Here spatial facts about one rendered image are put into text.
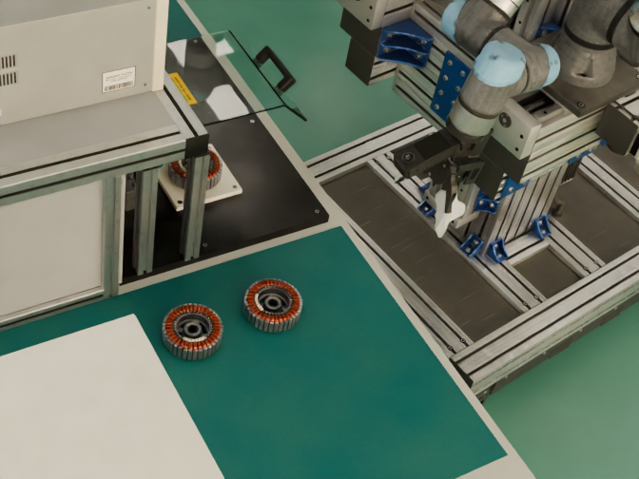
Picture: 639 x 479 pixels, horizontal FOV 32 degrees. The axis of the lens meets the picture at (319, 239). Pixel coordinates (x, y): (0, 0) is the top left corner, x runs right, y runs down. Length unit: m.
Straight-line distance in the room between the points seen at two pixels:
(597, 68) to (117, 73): 1.00
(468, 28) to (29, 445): 1.03
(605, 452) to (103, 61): 1.80
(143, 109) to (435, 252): 1.33
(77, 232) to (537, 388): 1.59
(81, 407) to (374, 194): 1.89
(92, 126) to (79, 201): 0.13
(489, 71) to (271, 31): 2.31
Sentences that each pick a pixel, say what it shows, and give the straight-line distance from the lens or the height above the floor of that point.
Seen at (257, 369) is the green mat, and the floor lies 0.75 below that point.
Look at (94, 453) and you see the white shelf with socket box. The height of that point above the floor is 1.20.
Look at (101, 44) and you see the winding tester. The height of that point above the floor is 1.24.
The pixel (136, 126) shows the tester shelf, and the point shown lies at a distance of 1.95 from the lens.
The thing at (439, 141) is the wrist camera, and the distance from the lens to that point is 1.91.
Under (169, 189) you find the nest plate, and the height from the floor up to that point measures 0.78.
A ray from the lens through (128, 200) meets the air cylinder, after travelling 2.26.
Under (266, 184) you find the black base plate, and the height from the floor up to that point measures 0.77.
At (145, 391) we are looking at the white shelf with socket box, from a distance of 1.47.
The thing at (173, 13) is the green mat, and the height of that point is 0.75.
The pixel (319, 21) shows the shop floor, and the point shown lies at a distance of 4.17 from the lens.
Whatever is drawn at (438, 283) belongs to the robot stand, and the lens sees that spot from 3.03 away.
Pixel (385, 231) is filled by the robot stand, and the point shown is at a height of 0.21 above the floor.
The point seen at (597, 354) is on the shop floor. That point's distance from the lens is 3.32.
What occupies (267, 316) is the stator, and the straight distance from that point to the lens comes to 2.10.
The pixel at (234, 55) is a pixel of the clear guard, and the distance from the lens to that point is 2.20.
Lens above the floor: 2.42
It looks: 46 degrees down
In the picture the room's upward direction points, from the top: 13 degrees clockwise
